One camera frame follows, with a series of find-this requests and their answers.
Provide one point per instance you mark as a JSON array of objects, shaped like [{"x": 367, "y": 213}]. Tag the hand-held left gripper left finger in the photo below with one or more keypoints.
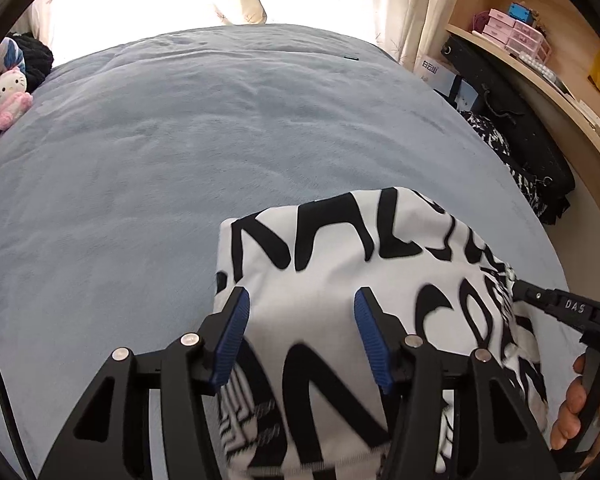
[{"x": 230, "y": 340}]

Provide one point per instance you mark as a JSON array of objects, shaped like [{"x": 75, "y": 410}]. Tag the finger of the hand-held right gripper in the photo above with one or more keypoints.
[{"x": 545, "y": 297}]

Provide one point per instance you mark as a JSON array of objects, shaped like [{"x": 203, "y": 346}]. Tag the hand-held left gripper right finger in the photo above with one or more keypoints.
[{"x": 375, "y": 340}]

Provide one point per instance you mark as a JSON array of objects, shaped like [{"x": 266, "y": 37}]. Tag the black white printed jacket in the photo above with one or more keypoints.
[{"x": 330, "y": 280}]

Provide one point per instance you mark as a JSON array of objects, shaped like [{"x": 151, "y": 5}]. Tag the person's right hand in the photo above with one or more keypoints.
[{"x": 567, "y": 410}]

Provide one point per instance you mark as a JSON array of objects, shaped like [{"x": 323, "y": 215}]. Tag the black white patterned garment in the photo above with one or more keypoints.
[{"x": 485, "y": 130}]

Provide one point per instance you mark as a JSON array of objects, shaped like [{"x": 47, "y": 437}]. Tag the grey blue bed blanket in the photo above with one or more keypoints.
[{"x": 180, "y": 135}]

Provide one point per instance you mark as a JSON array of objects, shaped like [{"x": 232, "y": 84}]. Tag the white blister pack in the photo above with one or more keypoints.
[{"x": 535, "y": 65}]

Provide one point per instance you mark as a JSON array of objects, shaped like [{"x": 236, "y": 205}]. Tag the black bag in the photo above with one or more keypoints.
[{"x": 480, "y": 67}]

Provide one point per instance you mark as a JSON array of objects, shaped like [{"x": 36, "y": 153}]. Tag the white cardboard box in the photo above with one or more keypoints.
[{"x": 432, "y": 70}]

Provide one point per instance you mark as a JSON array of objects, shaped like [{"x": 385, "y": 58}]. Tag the pink drawer organizer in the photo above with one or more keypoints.
[{"x": 520, "y": 37}]

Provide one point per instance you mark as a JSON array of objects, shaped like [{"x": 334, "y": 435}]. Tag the wooden shelf unit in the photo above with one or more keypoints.
[{"x": 570, "y": 20}]

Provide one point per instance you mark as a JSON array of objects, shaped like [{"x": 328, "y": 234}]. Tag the blue toy box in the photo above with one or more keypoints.
[{"x": 520, "y": 11}]

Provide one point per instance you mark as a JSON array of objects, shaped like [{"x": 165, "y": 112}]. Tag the white pink cat plush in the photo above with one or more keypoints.
[{"x": 5, "y": 95}]

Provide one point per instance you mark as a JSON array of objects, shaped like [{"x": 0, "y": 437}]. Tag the black knitted cloth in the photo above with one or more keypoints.
[{"x": 35, "y": 57}]

